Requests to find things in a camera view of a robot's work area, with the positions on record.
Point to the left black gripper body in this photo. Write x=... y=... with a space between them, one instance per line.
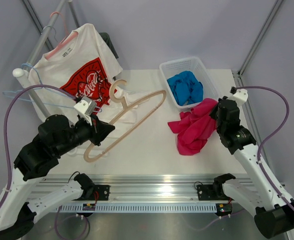
x=91 y=132

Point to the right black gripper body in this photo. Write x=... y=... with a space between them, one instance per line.
x=214 y=115

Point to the wooden clothes hanger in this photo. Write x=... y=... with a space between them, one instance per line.
x=126 y=108

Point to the pink magenta t shirt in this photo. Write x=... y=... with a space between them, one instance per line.
x=194 y=128

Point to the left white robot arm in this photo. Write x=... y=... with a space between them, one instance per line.
x=55 y=138

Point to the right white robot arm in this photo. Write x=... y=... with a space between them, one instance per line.
x=271 y=205

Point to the white coca cola t shirt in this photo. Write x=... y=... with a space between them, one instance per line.
x=85 y=66

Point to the dark grey t shirt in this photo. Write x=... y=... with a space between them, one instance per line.
x=108 y=43

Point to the blue cloth in basket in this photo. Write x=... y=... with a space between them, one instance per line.
x=186 y=89

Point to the white plastic basket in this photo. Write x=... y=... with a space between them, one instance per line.
x=193 y=64

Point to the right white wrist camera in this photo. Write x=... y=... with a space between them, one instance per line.
x=239 y=96

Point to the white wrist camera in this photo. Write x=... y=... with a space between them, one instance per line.
x=85 y=108
x=239 y=96

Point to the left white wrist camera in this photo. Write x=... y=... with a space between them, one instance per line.
x=85 y=108

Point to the aluminium mounting rail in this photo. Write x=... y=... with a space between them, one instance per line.
x=141 y=188

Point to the white slotted cable duct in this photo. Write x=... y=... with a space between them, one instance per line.
x=195 y=207

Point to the metal clothes rack rail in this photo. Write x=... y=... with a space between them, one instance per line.
x=21 y=73

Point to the pink wire hanger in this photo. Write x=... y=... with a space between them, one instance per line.
x=65 y=39

